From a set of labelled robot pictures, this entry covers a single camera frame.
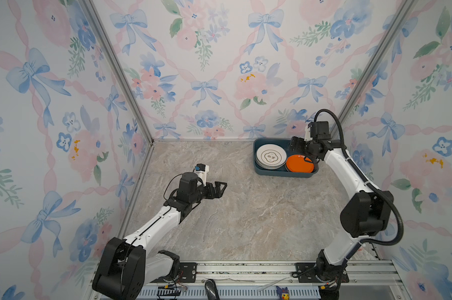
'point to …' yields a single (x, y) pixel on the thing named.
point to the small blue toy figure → (284, 293)
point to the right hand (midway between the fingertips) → (298, 145)
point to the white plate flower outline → (270, 157)
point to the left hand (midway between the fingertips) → (220, 183)
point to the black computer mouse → (211, 292)
